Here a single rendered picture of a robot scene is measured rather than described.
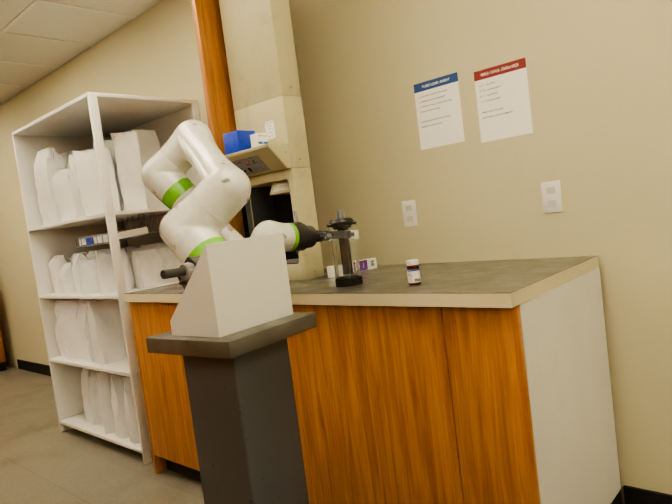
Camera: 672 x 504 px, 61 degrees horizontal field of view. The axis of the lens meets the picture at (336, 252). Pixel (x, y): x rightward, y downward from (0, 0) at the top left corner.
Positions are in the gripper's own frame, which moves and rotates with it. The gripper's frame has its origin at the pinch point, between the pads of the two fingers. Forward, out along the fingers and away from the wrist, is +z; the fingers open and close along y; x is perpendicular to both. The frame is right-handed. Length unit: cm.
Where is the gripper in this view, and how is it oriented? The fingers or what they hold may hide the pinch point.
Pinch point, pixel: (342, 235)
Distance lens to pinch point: 203.9
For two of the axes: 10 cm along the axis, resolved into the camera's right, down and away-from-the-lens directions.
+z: 6.6, -0.4, 7.5
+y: -7.4, 0.5, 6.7
